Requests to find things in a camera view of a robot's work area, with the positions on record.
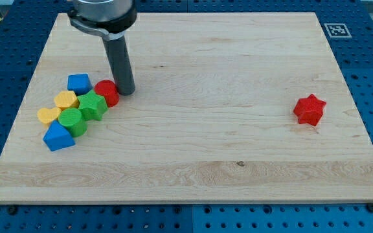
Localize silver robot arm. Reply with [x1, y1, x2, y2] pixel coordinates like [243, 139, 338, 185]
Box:
[67, 0, 137, 41]

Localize green star block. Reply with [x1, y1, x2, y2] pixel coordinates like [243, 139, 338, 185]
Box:
[77, 89, 108, 121]

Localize red star block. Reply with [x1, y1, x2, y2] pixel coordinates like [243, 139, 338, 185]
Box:
[293, 94, 326, 126]

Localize wooden board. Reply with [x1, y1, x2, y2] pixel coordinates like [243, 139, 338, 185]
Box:
[0, 12, 373, 205]

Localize red cylinder block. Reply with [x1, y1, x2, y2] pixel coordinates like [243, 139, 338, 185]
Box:
[94, 80, 120, 107]

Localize grey cylindrical pointer rod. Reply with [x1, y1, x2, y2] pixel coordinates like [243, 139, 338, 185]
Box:
[103, 36, 135, 96]

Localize blue cube block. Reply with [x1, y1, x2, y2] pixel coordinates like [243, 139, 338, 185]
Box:
[67, 73, 93, 95]

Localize green cylinder block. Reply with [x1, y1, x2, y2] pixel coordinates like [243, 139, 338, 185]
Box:
[58, 108, 87, 137]

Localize yellow hexagon block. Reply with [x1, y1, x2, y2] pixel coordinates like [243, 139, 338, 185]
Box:
[54, 91, 80, 110]

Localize blue triangle block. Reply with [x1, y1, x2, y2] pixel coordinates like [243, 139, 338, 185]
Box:
[43, 120, 75, 151]

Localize yellow heart block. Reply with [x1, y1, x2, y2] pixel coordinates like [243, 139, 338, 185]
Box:
[37, 107, 62, 126]

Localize white fiducial marker tag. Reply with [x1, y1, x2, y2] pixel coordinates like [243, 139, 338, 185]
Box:
[324, 23, 352, 38]

